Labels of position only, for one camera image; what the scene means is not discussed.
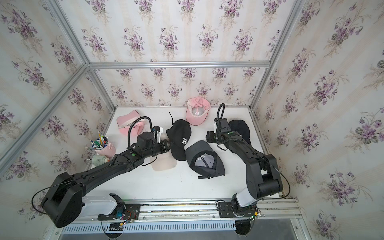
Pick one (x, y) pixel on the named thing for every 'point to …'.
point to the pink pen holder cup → (101, 146)
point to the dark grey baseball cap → (203, 159)
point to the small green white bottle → (97, 160)
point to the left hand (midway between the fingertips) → (175, 144)
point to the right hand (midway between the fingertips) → (213, 136)
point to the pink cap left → (124, 121)
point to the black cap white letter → (240, 127)
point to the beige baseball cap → (164, 161)
